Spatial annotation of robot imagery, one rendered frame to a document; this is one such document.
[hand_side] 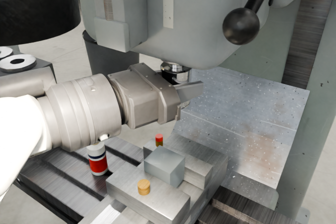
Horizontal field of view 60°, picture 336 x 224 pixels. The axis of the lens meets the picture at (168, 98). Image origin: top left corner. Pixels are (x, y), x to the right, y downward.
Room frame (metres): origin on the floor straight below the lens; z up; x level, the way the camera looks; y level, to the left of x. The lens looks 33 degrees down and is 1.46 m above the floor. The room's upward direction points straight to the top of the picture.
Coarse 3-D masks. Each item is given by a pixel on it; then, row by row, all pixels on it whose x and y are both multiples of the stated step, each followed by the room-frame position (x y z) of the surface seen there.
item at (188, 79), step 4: (160, 72) 0.38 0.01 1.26; (164, 76) 0.37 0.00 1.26; (188, 76) 0.37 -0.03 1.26; (168, 80) 0.37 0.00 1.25; (172, 80) 0.37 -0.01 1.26; (176, 80) 0.36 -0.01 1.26; (180, 80) 0.37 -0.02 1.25; (184, 80) 0.37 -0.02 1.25; (188, 80) 0.37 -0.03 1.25; (172, 84) 0.37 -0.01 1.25; (176, 84) 0.36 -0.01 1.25; (188, 100) 0.38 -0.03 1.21; (180, 104) 0.37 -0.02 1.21; (184, 104) 0.37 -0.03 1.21; (188, 104) 0.38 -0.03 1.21
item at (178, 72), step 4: (160, 64) 0.39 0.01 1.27; (164, 64) 0.39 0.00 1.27; (160, 68) 0.38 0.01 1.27; (164, 68) 0.38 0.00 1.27; (168, 68) 0.38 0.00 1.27; (172, 68) 0.38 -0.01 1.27; (176, 68) 0.38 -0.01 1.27; (180, 68) 0.38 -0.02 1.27; (184, 68) 0.38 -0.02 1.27; (188, 68) 0.38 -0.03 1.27; (164, 72) 0.37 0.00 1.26; (168, 72) 0.37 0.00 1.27; (172, 72) 0.37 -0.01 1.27; (176, 72) 0.37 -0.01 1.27; (180, 72) 0.37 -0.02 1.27; (184, 72) 0.37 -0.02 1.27; (188, 72) 0.37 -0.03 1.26; (168, 76) 0.37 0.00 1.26; (172, 76) 0.37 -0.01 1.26; (176, 76) 0.36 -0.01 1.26; (180, 76) 0.37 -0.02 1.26; (184, 76) 0.37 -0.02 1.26
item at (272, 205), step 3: (276, 192) 0.50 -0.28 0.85; (273, 195) 0.49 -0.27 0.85; (276, 195) 0.49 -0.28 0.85; (273, 198) 0.48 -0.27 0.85; (276, 198) 0.48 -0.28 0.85; (273, 201) 0.47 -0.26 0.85; (276, 201) 0.48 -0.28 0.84; (270, 204) 0.46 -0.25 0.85; (273, 204) 0.47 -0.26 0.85; (270, 207) 0.45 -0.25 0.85; (273, 207) 0.46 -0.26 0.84
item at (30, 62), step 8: (0, 48) 0.77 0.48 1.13; (8, 48) 0.77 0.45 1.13; (0, 56) 0.72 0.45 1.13; (8, 56) 0.73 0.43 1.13; (16, 56) 0.72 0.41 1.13; (24, 56) 0.72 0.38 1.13; (32, 56) 0.72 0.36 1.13; (0, 64) 0.67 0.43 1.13; (8, 64) 0.67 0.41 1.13; (16, 64) 0.67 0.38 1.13; (24, 64) 0.67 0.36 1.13; (32, 64) 0.68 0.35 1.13; (40, 64) 0.70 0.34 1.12; (48, 64) 0.70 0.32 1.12; (0, 72) 0.65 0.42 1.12; (8, 72) 0.65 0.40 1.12; (16, 72) 0.65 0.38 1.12; (40, 96) 0.66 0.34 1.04
